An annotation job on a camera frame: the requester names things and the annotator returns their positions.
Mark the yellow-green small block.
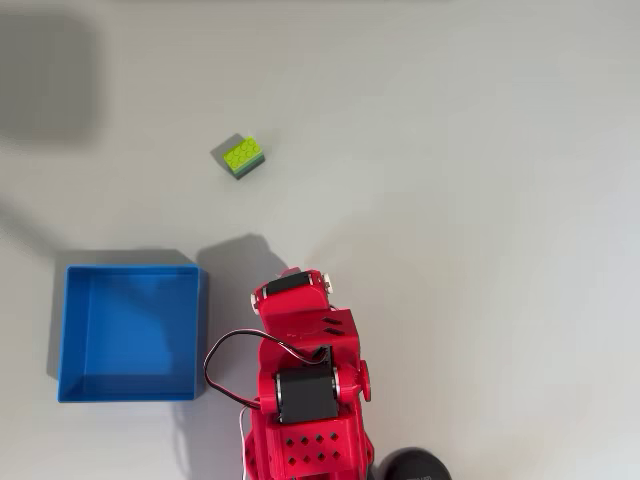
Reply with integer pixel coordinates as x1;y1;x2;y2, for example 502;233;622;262
221;133;267;182

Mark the blue plastic bin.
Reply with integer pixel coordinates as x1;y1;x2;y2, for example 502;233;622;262
56;263;210;404

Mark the black gooseneck stand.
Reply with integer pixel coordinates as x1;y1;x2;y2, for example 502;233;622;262
376;446;454;480

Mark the thin servo wire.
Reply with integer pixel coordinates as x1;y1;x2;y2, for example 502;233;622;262
203;328;332;412

